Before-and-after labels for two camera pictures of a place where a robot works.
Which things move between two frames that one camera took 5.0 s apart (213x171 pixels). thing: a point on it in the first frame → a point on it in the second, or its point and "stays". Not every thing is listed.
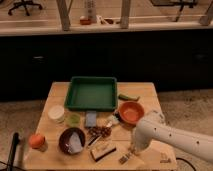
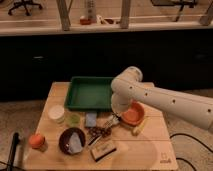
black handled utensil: x=93 y=140 stays
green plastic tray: x=91 y=94 stays
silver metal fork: x=126 y=157 → x=111 y=121
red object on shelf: x=85 y=21 stays
